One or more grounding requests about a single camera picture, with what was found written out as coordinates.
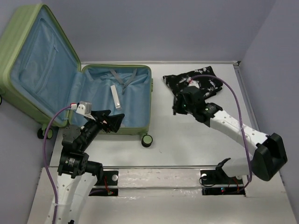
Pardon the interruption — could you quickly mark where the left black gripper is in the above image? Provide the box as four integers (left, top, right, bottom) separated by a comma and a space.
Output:
80, 109, 125, 150

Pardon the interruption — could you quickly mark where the white rectangular box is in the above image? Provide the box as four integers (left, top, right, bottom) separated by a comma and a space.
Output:
110, 85, 121, 110

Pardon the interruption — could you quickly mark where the black white patterned garment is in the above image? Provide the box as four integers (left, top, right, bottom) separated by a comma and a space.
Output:
162, 66, 224, 105

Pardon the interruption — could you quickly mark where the green hard-shell suitcase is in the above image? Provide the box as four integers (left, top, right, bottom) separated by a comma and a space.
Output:
0, 3, 153, 147

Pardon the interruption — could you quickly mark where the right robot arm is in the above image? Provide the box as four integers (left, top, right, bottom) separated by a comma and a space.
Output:
172, 86, 288, 183

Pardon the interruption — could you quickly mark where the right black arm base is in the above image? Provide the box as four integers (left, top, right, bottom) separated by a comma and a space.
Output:
199, 169, 246, 196

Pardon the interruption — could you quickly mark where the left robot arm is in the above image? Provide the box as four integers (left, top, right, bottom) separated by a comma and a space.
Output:
45, 110, 125, 224

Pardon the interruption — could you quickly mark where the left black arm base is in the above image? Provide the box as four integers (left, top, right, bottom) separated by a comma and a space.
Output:
89, 170, 119, 196

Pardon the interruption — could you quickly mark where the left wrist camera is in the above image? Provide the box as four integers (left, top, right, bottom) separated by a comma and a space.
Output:
71, 101, 92, 116

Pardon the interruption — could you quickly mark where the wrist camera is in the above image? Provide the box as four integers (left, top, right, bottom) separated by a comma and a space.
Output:
186, 78, 200, 89
71, 101, 92, 116

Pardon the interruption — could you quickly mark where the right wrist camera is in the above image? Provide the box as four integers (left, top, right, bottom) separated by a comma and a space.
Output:
186, 78, 200, 89

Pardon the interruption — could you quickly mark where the aluminium table rail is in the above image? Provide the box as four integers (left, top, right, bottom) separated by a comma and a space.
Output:
232, 62, 260, 131

